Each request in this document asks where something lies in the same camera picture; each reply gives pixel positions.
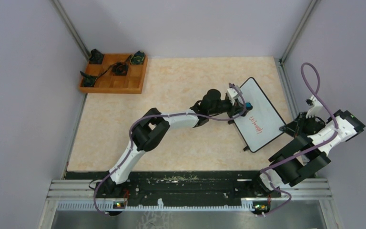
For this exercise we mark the blue whiteboard eraser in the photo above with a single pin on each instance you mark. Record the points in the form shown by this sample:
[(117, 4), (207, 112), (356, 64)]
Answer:
[(248, 106)]

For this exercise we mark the small black-framed whiteboard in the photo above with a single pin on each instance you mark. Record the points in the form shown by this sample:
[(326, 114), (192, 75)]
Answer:
[(261, 125)]

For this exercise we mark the aluminium frame rail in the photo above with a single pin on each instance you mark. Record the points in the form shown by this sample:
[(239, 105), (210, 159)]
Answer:
[(76, 195)]

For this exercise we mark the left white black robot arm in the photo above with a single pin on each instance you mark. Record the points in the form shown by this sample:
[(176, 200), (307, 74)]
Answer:
[(146, 133)]

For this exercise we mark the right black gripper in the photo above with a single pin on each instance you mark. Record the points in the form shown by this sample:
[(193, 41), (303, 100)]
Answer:
[(296, 127)]

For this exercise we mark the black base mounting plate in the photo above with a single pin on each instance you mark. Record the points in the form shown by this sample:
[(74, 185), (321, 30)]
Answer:
[(233, 184)]

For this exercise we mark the dark object tray bottom-left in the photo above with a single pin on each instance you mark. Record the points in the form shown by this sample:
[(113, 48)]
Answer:
[(88, 80)]

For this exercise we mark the dark object tray centre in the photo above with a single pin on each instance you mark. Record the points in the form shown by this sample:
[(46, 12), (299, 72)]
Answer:
[(120, 69)]

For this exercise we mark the dark object tray top-left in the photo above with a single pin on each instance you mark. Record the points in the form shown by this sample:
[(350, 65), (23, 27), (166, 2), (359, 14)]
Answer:
[(96, 57)]

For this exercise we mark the orange wooden compartment tray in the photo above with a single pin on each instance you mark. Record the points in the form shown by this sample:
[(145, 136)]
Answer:
[(108, 83)]

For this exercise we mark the dark object tray top-right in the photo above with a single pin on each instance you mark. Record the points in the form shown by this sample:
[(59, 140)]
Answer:
[(137, 58)]

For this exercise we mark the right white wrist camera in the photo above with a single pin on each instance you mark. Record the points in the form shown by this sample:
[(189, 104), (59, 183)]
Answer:
[(315, 106)]

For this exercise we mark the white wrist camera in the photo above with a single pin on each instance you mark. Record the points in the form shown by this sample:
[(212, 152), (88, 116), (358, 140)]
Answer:
[(233, 92), (315, 106)]

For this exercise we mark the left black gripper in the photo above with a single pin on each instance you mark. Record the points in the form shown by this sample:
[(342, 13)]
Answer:
[(234, 109)]

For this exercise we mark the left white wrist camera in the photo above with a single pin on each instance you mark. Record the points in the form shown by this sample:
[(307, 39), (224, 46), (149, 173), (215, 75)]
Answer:
[(233, 92)]

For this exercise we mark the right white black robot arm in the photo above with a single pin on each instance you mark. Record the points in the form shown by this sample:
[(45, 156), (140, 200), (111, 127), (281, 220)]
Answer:
[(307, 153)]

